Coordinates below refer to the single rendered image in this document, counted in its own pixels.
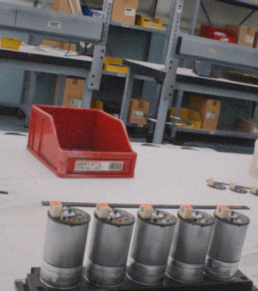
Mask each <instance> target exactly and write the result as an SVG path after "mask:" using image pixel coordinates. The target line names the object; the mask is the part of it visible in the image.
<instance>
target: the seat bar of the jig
mask: <svg viewBox="0 0 258 291"><path fill-rule="evenodd" d="M40 268H41V267H31V273H27V277H26V286H25V289H26V291H249V290H250V287H251V283H252V280H251V279H249V278H248V277H247V276H246V275H245V274H244V273H243V272H241V271H240V270H239V269H238V271H237V272H236V277H235V279H234V280H230V281H221V280H216V279H213V278H211V277H209V276H207V275H205V274H204V273H202V278H201V280H200V281H199V282H195V283H190V284H188V283H183V282H179V281H176V280H174V279H172V278H170V277H169V276H167V275H166V274H165V277H164V282H163V283H162V284H160V285H143V284H139V283H137V282H134V281H132V280H131V279H129V278H128V277H127V276H126V271H125V276H124V282H123V284H122V285H121V286H117V287H113V288H106V287H101V286H96V285H94V284H92V283H90V282H88V281H86V280H85V278H84V275H85V268H86V266H83V269H82V276H81V283H80V285H79V286H78V287H76V288H73V289H66V290H61V289H57V288H51V287H49V286H47V285H45V284H43V283H42V282H41V281H40V279H39V277H40ZM126 270H127V266H126Z"/></svg>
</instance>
